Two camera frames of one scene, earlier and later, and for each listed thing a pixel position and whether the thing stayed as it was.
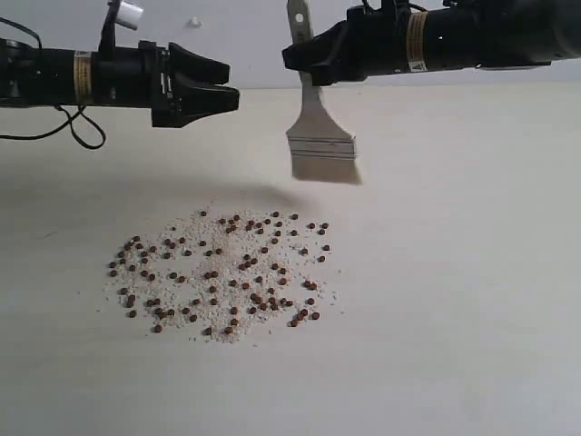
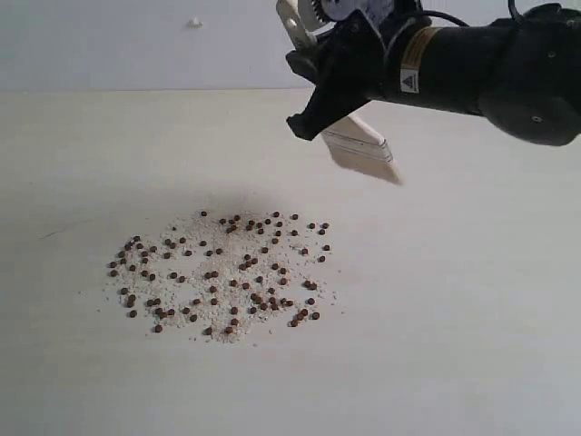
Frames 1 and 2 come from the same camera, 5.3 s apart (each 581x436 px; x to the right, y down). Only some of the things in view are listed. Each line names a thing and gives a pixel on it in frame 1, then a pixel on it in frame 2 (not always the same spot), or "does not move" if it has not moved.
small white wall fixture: x=194 y=24 does not move
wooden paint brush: x=319 y=149 → x=352 y=143
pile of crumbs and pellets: x=221 y=275 does not move
